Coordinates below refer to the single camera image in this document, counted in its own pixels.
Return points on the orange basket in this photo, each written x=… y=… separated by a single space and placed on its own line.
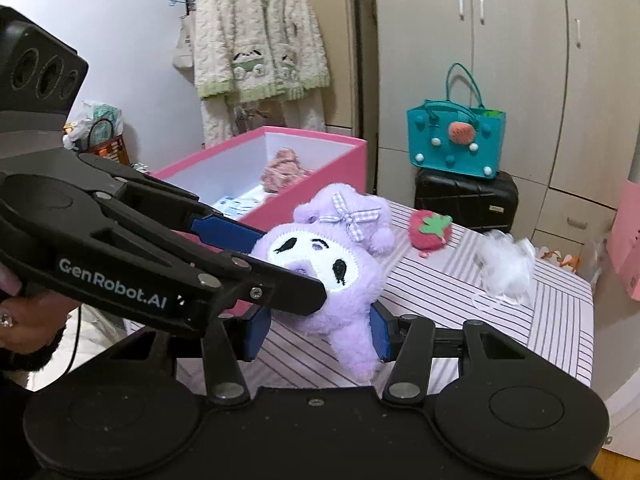
x=111 y=149

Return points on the black suitcase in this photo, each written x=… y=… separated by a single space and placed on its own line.
x=465 y=202

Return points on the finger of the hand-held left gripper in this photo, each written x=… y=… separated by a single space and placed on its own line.
x=280 y=287
x=225 y=232

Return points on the blue white wipes packet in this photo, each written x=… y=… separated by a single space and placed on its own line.
x=235 y=206

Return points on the pink storage box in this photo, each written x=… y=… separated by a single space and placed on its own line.
x=340 y=160

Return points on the orange white patterned item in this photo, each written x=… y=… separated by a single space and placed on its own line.
x=560 y=258

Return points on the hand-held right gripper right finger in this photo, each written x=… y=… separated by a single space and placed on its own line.
x=381 y=335

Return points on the teal handbag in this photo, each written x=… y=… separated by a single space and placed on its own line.
x=450 y=155

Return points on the person's left hand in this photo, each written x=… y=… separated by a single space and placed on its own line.
x=30 y=320

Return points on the beige wardrobe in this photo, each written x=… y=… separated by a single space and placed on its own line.
x=530 y=85

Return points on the pink paper bag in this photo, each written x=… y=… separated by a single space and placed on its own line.
x=629 y=245

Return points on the striped tablecloth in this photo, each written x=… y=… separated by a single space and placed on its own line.
x=450 y=300

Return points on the white plastic bag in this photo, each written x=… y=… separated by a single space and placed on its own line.
x=102 y=117

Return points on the person's left forearm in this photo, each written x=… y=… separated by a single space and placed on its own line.
x=30 y=362

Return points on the red strawberry plush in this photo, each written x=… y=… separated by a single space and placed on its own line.
x=425 y=237

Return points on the cream fluffy cardigan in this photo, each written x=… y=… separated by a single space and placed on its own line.
x=235 y=25

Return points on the pink knitted cloth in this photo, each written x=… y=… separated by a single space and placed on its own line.
x=285 y=170

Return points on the purple plush toy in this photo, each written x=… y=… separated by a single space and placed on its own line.
x=330 y=320

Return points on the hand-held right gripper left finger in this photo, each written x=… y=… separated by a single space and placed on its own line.
x=256 y=334

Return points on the white tote bag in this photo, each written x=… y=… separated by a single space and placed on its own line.
x=184 y=45

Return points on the white fluffy pompom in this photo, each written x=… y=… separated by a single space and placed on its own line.
x=505 y=265

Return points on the cream fluffy pants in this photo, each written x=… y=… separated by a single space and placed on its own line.
x=220 y=120

